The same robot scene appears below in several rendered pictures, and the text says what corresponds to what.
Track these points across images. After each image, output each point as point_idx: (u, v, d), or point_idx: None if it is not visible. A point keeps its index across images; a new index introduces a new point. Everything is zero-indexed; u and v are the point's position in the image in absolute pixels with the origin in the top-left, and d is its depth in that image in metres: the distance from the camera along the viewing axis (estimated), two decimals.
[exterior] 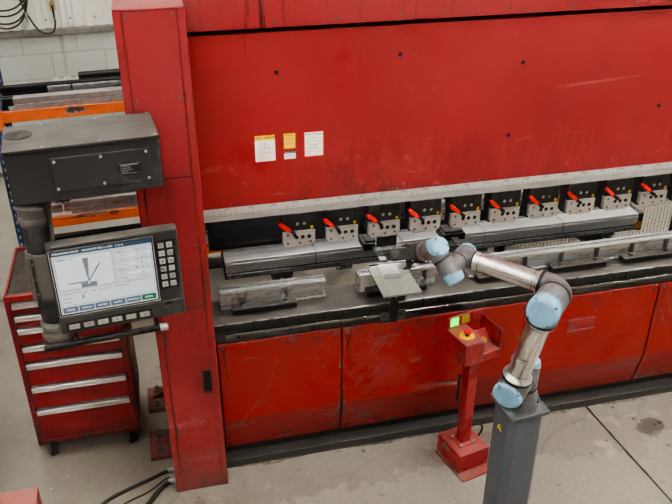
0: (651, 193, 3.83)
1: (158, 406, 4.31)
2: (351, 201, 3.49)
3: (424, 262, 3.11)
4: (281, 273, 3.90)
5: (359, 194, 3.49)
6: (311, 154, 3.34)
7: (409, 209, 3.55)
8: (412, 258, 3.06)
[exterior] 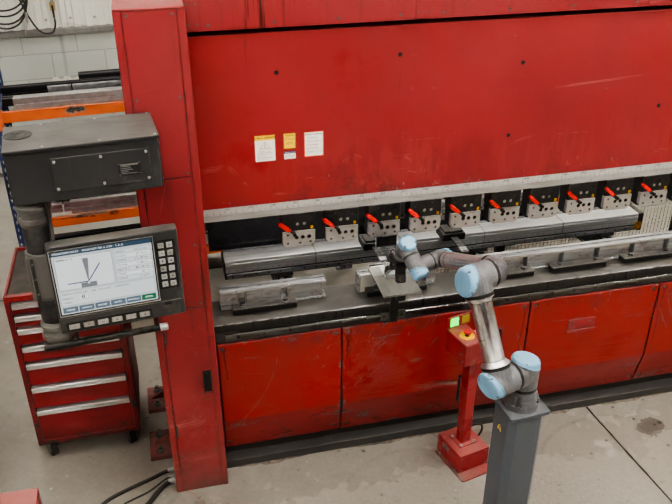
0: (651, 193, 3.83)
1: (158, 406, 4.31)
2: (351, 201, 3.49)
3: None
4: (281, 273, 3.90)
5: (359, 194, 3.49)
6: (311, 154, 3.34)
7: (409, 209, 3.55)
8: (405, 263, 3.49)
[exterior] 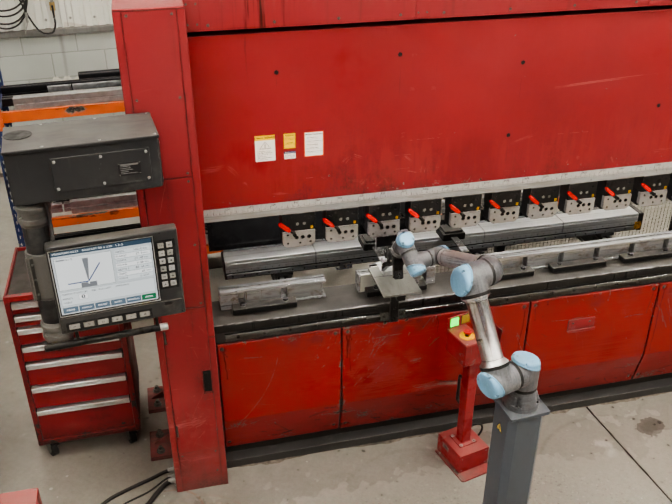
0: (651, 193, 3.83)
1: (158, 406, 4.31)
2: (351, 201, 3.49)
3: None
4: (281, 273, 3.90)
5: (359, 194, 3.49)
6: (311, 154, 3.34)
7: (409, 209, 3.55)
8: (402, 260, 3.52)
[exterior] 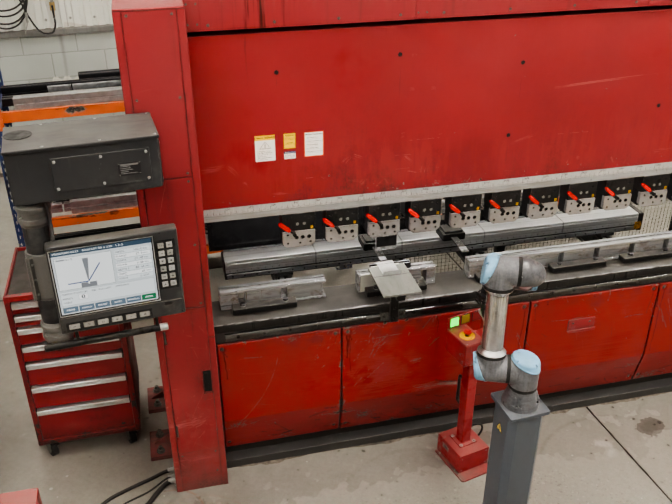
0: (651, 193, 3.83)
1: (158, 406, 4.31)
2: (351, 201, 3.49)
3: None
4: (281, 273, 3.90)
5: (359, 194, 3.49)
6: (311, 154, 3.34)
7: (409, 209, 3.55)
8: None
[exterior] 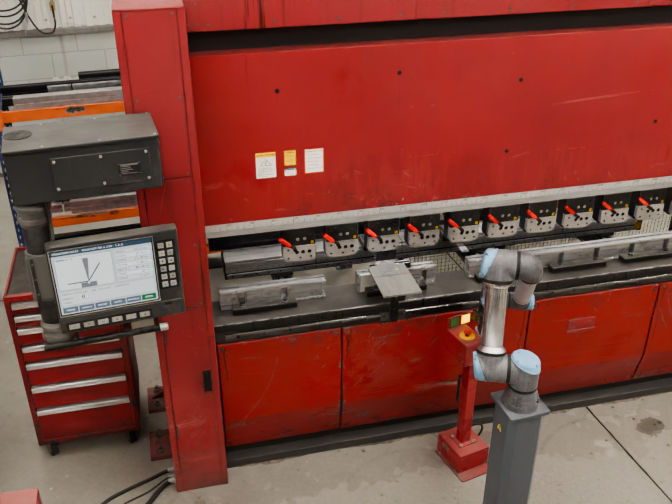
0: (648, 207, 3.87)
1: (158, 406, 4.31)
2: (351, 216, 3.53)
3: None
4: (281, 273, 3.90)
5: (359, 209, 3.53)
6: (311, 171, 3.38)
7: (408, 224, 3.59)
8: None
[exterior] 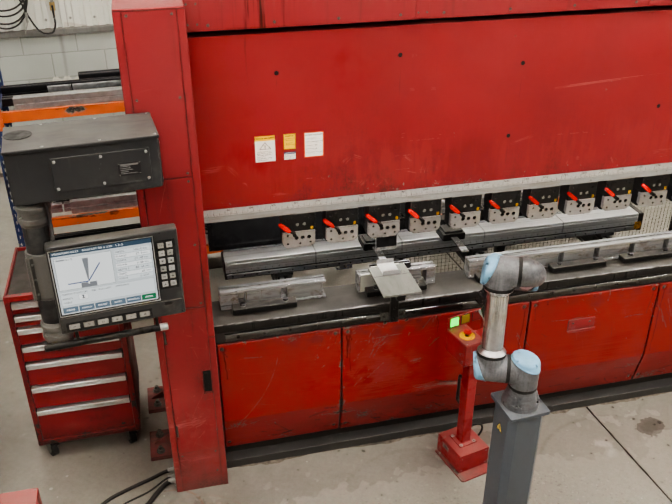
0: (651, 193, 3.84)
1: (158, 406, 4.31)
2: (351, 201, 3.50)
3: None
4: (281, 273, 3.90)
5: (359, 194, 3.49)
6: (311, 155, 3.34)
7: (409, 209, 3.55)
8: None
